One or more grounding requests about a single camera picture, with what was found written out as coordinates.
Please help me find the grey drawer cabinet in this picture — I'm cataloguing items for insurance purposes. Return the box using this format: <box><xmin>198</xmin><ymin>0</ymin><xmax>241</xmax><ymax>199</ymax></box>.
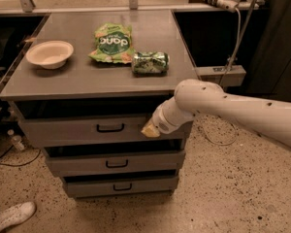
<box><xmin>0</xmin><ymin>11</ymin><xmax>196</xmax><ymax>184</ymax></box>

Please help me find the clear plastic bottle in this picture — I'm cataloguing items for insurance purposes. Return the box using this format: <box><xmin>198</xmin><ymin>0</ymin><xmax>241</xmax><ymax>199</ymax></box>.
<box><xmin>8</xmin><ymin>129</ymin><xmax>25</xmax><ymax>151</ymax></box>

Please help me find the grey top drawer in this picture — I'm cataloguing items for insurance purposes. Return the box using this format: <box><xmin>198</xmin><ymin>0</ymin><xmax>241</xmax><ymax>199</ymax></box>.
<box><xmin>19</xmin><ymin>115</ymin><xmax>192</xmax><ymax>148</ymax></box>

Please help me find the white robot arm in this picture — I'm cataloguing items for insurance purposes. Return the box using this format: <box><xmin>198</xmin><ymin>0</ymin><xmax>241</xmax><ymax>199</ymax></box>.
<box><xmin>142</xmin><ymin>79</ymin><xmax>291</xmax><ymax>150</ymax></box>

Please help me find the green chip bag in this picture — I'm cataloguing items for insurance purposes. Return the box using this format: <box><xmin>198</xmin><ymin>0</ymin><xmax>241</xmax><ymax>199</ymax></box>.
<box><xmin>88</xmin><ymin>22</ymin><xmax>134</xmax><ymax>64</ymax></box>

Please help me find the grey metal side bracket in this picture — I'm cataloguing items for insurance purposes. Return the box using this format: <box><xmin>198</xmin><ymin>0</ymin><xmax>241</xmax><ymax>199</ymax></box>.
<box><xmin>195</xmin><ymin>65</ymin><xmax>246</xmax><ymax>87</ymax></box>

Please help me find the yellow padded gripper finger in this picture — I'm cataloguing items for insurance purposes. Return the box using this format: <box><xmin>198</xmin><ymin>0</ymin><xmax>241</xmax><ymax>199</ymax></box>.
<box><xmin>142</xmin><ymin>119</ymin><xmax>160</xmax><ymax>138</ymax></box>

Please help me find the white cable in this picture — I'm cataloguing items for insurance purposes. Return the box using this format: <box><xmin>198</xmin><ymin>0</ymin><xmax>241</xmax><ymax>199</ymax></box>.
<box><xmin>197</xmin><ymin>7</ymin><xmax>246</xmax><ymax>147</ymax></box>

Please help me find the green soda can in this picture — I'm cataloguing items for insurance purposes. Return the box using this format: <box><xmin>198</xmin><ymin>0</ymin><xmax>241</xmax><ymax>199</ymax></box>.
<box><xmin>132</xmin><ymin>51</ymin><xmax>170</xmax><ymax>74</ymax></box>

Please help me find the white sneaker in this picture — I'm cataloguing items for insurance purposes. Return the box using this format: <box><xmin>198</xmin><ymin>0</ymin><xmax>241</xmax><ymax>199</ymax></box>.
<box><xmin>0</xmin><ymin>202</ymin><xmax>36</xmax><ymax>233</ymax></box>

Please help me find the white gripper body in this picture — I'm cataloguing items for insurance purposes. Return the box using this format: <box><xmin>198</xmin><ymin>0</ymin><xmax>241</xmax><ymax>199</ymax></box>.
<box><xmin>152</xmin><ymin>105</ymin><xmax>178</xmax><ymax>134</ymax></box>

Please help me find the grey middle drawer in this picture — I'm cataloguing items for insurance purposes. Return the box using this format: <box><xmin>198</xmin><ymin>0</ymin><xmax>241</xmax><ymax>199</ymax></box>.
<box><xmin>46</xmin><ymin>150</ymin><xmax>185</xmax><ymax>177</ymax></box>

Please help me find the white paper bowl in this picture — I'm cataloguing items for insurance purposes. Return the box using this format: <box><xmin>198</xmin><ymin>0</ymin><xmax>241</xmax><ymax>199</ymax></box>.
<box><xmin>25</xmin><ymin>41</ymin><xmax>74</xmax><ymax>70</ymax></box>

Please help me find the grey bottom drawer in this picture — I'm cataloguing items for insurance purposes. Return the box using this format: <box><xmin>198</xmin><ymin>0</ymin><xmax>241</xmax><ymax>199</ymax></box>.
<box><xmin>63</xmin><ymin>176</ymin><xmax>178</xmax><ymax>198</ymax></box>

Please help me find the grey drawer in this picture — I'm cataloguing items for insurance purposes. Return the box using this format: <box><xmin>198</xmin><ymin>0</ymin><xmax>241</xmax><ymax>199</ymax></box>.
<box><xmin>63</xmin><ymin>176</ymin><xmax>178</xmax><ymax>198</ymax></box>
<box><xmin>46</xmin><ymin>150</ymin><xmax>185</xmax><ymax>177</ymax></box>
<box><xmin>19</xmin><ymin>115</ymin><xmax>192</xmax><ymax>148</ymax></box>

